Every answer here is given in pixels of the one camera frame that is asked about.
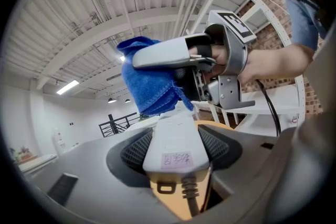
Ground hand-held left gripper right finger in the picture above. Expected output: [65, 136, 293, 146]
[198, 124, 279, 215]

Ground white table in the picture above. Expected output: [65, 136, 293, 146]
[18, 153, 58, 175]

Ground white water dispenser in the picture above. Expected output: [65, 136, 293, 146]
[53, 127, 67, 157]

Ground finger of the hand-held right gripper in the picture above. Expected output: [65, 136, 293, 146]
[174, 67, 202, 102]
[132, 33, 216, 72]

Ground potted flowers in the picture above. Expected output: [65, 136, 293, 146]
[9, 145, 36, 165]

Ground person's right hand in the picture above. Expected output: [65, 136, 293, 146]
[187, 43, 229, 82]

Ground long ceiling light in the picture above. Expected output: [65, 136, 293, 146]
[56, 79, 80, 95]

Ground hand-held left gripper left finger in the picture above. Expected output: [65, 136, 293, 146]
[25, 127, 184, 222]

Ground person's right forearm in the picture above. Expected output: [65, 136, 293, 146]
[237, 43, 316, 87]

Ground black cable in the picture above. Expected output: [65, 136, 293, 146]
[255, 79, 282, 137]

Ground white metal shelf rack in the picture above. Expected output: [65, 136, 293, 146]
[183, 0, 307, 137]

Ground blue cloth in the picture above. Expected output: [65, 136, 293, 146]
[116, 36, 195, 118]

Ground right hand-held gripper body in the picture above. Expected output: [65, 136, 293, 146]
[193, 9, 257, 111]

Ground black stair railing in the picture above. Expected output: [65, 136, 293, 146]
[98, 112, 141, 137]

